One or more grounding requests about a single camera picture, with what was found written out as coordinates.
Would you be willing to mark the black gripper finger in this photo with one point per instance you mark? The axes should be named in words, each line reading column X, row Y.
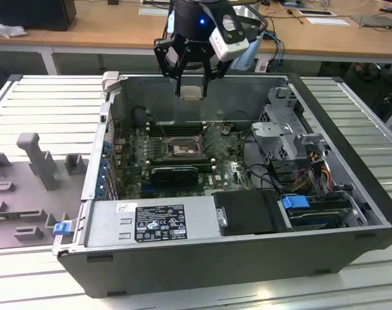
column 161, row 55
column 219, row 69

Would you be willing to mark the silver square CPU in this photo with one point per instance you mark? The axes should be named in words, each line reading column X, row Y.
column 191, row 93

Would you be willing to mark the CPU socket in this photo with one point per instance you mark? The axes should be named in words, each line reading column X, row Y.
column 182, row 151

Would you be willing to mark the blue expansion slot clip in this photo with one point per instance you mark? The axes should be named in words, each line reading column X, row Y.
column 102, row 181
column 105, row 166
column 107, row 148
column 101, row 193

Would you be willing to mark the white power strip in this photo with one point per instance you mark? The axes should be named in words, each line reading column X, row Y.
column 262, row 66

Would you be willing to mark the light grey case latch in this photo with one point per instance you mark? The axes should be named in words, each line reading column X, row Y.
column 110, row 80

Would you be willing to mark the coin cell battery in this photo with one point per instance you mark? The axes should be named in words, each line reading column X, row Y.
column 226, row 130

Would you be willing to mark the wooden desk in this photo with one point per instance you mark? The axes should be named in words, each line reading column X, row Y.
column 102, row 26

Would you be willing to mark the perforated grey drive cage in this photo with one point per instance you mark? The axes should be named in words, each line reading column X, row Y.
column 279, row 97

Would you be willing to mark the green motherboard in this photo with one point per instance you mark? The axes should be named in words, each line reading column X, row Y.
column 228, row 161

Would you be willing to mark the blue white booklet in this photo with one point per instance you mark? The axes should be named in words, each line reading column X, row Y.
column 291, row 4

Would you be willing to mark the green RAM stick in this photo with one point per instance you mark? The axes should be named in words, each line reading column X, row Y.
column 205, row 166

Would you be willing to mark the black framed tablet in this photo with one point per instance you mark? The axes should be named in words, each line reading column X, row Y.
column 316, row 13

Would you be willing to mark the black graphics card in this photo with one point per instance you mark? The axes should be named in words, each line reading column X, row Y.
column 174, row 177

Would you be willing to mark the white paper sheet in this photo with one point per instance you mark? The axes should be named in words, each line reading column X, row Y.
column 328, row 21

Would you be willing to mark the black box on desk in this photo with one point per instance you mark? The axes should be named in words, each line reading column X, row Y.
column 31, row 14

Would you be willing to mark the black plastic shroud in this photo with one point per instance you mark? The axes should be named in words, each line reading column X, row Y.
column 247, row 210

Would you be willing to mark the hard disk in blue carrier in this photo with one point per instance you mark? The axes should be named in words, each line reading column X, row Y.
column 295, row 203

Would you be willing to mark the crumpled white wrapper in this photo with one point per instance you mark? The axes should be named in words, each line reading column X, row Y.
column 8, row 30

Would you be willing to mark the white barcode sticker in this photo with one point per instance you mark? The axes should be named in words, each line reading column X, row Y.
column 127, row 207

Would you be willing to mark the black rating label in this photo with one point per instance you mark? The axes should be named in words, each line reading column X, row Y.
column 160, row 223

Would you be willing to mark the grey folder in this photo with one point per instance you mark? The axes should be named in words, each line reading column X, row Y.
column 376, row 21

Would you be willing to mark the grey power supply unit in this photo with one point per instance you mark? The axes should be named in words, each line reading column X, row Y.
column 102, row 226

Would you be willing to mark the grey parts rack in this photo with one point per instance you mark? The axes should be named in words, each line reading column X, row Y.
column 21, row 193

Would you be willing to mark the dark grey PC case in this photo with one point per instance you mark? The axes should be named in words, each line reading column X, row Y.
column 215, row 268

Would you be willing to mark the blue release tab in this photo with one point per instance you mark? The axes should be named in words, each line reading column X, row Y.
column 61, row 229

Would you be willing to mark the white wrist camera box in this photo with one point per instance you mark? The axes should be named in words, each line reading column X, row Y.
column 228, row 48

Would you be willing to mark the silver drive bracket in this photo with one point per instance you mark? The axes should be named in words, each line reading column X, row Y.
column 270, row 130

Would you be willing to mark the grey disk bay frame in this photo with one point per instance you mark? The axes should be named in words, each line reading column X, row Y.
column 318, row 142

